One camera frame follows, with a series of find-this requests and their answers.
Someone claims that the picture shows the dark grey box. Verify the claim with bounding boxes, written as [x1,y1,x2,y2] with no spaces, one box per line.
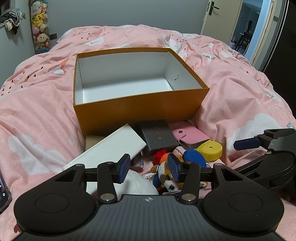
[138,119,178,157]

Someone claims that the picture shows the purple illustrated box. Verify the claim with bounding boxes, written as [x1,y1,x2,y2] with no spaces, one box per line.
[129,152,145,168]

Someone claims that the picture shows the long white box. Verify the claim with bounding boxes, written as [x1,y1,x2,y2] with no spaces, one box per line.
[62,123,147,173]

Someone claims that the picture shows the yellow round case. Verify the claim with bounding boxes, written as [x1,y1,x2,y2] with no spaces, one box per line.
[196,139,223,161]

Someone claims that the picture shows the black phone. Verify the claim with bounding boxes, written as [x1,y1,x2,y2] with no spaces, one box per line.
[0,167,12,212]

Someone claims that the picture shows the dark wardrobe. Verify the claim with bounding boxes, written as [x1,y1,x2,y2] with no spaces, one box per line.
[264,0,296,109]

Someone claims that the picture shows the dark chair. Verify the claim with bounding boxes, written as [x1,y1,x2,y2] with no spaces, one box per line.
[236,32,251,51]

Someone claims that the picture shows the hanging column of plush toys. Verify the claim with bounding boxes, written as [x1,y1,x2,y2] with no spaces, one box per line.
[30,0,50,55]

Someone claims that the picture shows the pink card wallet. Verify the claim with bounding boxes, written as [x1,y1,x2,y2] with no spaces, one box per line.
[168,120,211,151]

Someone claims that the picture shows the plush dog toy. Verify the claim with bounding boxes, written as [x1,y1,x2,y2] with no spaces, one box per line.
[151,160,185,192]

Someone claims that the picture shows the blue round case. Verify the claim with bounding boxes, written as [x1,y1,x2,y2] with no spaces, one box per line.
[183,149,207,168]

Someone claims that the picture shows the pale pink small bag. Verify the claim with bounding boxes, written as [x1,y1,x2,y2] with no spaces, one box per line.
[87,170,160,195]

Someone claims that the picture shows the red crochet flower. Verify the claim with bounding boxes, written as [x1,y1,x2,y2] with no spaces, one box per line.
[153,150,168,165]

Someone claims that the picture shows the orange cardboard box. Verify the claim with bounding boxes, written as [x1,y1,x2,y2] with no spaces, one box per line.
[73,47,210,136]

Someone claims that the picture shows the grey hanging clothes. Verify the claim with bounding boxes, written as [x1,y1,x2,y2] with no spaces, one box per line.
[0,8,26,35]

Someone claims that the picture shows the black door handle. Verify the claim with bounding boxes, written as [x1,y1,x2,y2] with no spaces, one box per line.
[208,1,220,16]

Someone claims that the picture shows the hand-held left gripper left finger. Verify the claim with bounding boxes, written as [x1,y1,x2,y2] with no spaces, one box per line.
[54,153,131,202]

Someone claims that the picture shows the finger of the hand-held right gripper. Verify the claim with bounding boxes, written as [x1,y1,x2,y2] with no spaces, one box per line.
[233,136,271,151]

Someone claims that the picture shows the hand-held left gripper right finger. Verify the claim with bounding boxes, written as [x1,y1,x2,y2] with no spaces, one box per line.
[167,153,245,202]

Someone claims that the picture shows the pink printed blanket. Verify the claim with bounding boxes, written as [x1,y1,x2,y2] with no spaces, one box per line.
[0,24,296,241]

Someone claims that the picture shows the cream door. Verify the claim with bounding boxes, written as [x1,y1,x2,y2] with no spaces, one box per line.
[200,0,243,44]

